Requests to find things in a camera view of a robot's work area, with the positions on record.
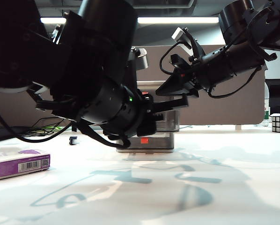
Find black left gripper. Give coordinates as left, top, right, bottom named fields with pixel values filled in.
left=130, top=89, right=190, bottom=138

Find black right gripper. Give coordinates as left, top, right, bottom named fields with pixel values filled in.
left=155, top=53, right=215, bottom=98

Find smoky drawer with red tape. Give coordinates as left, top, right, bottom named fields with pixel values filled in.
left=154, top=110, right=179, bottom=132
left=128, top=131, right=175, bottom=150
left=137, top=88, right=155, bottom=97

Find purple white napkin pack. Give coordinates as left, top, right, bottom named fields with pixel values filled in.
left=0, top=146, right=51, bottom=180

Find brown desk divider panel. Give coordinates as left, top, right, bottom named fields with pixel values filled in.
left=0, top=45, right=265, bottom=128

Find long ceiling light strip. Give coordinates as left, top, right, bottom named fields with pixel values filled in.
left=40, top=16, right=220, bottom=24

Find black monitor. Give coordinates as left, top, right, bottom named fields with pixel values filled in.
left=265, top=78, right=280, bottom=115

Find white drawer cabinet frame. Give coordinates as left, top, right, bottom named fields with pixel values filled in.
left=116, top=81, right=180, bottom=154

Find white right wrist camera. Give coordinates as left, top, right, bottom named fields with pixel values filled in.
left=171, top=27, right=192, bottom=50

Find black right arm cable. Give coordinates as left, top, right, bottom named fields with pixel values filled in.
left=160, top=7, right=278, bottom=98

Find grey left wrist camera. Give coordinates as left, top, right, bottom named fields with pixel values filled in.
left=127, top=46, right=149, bottom=70

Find black tangled cables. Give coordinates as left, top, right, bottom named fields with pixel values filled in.
left=20, top=117, right=68, bottom=138

